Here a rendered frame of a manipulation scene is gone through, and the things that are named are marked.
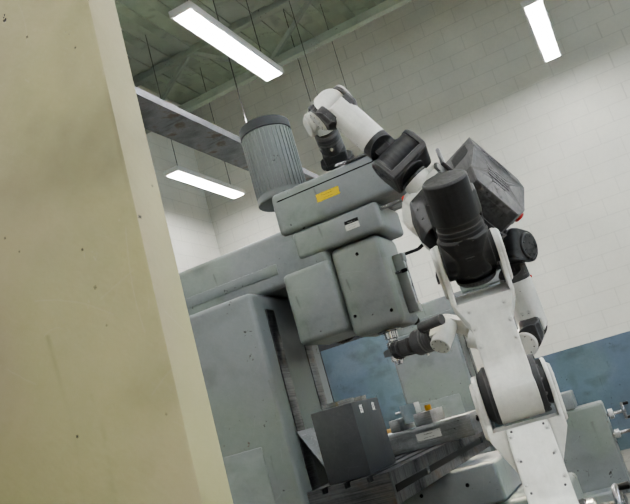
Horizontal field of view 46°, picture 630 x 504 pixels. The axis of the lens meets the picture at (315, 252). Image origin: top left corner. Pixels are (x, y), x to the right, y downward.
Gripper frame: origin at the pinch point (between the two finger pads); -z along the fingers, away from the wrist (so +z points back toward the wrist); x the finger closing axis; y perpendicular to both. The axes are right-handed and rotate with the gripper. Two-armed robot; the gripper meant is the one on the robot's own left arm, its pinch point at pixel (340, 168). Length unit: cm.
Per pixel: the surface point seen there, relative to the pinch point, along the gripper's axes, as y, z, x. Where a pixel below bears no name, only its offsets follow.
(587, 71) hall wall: 500, -409, 265
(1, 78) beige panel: -120, 135, -25
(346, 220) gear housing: -25.3, -1.1, -2.4
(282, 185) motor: -1.7, 2.9, -21.9
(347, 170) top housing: -12.5, 9.1, 3.1
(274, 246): -20.3, -7.2, -30.6
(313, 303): -43, -17, -22
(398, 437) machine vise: -88, -41, -7
